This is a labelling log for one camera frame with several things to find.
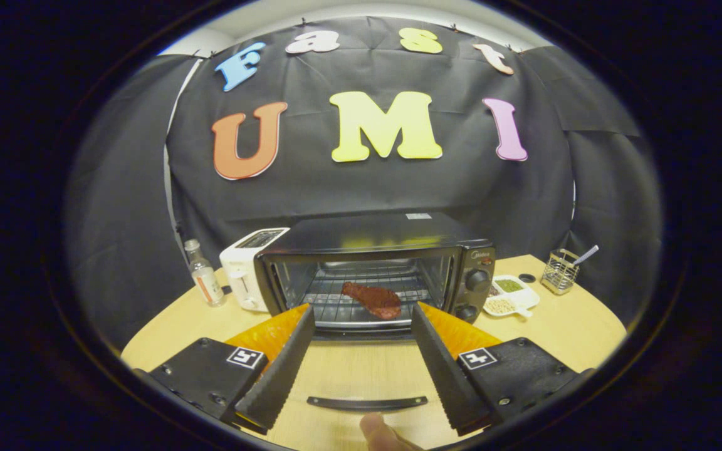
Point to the small black round cap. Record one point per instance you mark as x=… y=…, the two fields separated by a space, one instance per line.
x=527 y=277

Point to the reddish brown steak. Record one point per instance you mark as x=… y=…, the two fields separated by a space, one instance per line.
x=373 y=299

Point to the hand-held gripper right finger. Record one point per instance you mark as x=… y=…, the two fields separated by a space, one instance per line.
x=452 y=376

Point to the metal spoon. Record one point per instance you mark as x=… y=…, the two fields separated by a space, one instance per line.
x=586 y=254

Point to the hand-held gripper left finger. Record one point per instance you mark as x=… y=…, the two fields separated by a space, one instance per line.
x=276 y=376

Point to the white divided plate with beans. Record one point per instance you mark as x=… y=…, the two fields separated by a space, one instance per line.
x=521 y=299

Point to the white bread toaster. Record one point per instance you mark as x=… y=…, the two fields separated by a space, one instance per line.
x=242 y=263

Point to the clear bottle with orange label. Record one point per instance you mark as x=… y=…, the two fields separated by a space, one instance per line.
x=207 y=282

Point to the black toaster oven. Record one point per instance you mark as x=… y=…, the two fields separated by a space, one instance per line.
x=367 y=235

